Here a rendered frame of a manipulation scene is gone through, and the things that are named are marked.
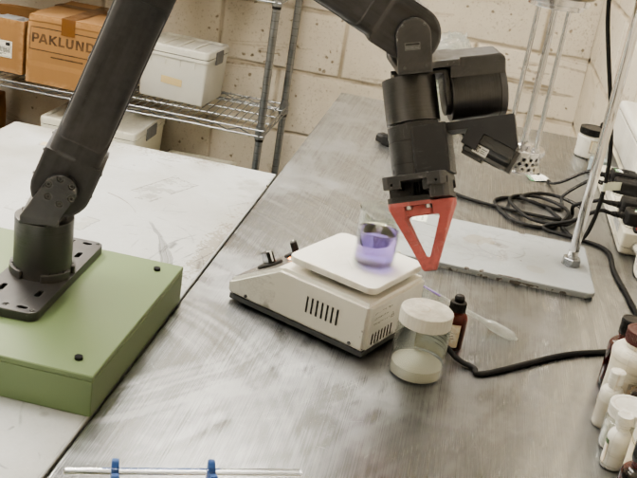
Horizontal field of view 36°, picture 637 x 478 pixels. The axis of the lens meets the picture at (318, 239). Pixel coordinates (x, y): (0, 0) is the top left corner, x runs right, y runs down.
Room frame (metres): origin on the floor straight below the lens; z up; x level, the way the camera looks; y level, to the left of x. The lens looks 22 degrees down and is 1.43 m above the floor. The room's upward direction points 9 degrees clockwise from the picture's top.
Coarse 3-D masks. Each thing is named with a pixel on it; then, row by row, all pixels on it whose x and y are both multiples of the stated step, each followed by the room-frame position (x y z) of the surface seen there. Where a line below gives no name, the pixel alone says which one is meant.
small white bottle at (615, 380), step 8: (616, 368) 0.93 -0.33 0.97; (616, 376) 0.91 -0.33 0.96; (624, 376) 0.91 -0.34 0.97; (608, 384) 0.92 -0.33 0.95; (616, 384) 0.91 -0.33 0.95; (600, 392) 0.92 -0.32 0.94; (608, 392) 0.91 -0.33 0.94; (616, 392) 0.91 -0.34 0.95; (600, 400) 0.92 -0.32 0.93; (608, 400) 0.91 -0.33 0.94; (600, 408) 0.91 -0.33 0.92; (592, 416) 0.92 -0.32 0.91; (600, 416) 0.91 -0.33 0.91; (600, 424) 0.91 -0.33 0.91
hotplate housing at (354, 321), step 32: (256, 288) 1.05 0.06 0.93; (288, 288) 1.03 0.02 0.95; (320, 288) 1.01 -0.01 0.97; (352, 288) 1.01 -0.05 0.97; (416, 288) 1.06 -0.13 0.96; (288, 320) 1.03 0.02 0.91; (320, 320) 1.00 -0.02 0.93; (352, 320) 0.98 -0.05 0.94; (384, 320) 1.00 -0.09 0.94; (352, 352) 0.98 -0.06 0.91
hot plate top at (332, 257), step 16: (336, 240) 1.11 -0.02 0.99; (352, 240) 1.12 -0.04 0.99; (304, 256) 1.04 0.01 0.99; (320, 256) 1.05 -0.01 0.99; (336, 256) 1.06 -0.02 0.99; (352, 256) 1.06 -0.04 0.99; (400, 256) 1.09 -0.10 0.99; (320, 272) 1.01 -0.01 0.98; (336, 272) 1.01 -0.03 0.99; (352, 272) 1.02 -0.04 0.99; (368, 272) 1.02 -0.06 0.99; (384, 272) 1.03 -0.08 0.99; (400, 272) 1.04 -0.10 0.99; (416, 272) 1.06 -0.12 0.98; (368, 288) 0.98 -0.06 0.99; (384, 288) 1.00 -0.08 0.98
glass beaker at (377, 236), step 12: (360, 204) 1.05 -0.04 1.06; (372, 204) 1.07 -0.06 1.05; (384, 204) 1.07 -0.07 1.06; (360, 216) 1.04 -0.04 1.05; (372, 216) 1.02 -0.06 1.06; (384, 216) 1.07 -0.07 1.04; (360, 228) 1.04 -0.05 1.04; (372, 228) 1.03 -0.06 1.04; (384, 228) 1.02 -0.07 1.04; (396, 228) 1.03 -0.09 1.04; (360, 240) 1.03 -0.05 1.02; (372, 240) 1.02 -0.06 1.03; (384, 240) 1.03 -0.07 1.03; (396, 240) 1.04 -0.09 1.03; (360, 252) 1.03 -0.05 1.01; (372, 252) 1.02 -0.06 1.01; (384, 252) 1.03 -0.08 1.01; (360, 264) 1.03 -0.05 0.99; (372, 264) 1.02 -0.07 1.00; (384, 264) 1.03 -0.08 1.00
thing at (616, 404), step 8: (616, 400) 0.88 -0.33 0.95; (624, 400) 0.89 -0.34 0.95; (632, 400) 0.89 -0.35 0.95; (608, 408) 0.88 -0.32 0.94; (616, 408) 0.87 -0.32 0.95; (624, 408) 0.87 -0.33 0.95; (632, 408) 0.87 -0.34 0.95; (608, 416) 0.88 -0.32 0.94; (616, 416) 0.86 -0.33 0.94; (608, 424) 0.87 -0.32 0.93; (632, 424) 0.86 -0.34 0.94; (600, 432) 0.88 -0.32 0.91; (632, 432) 0.85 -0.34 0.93; (600, 440) 0.87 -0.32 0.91
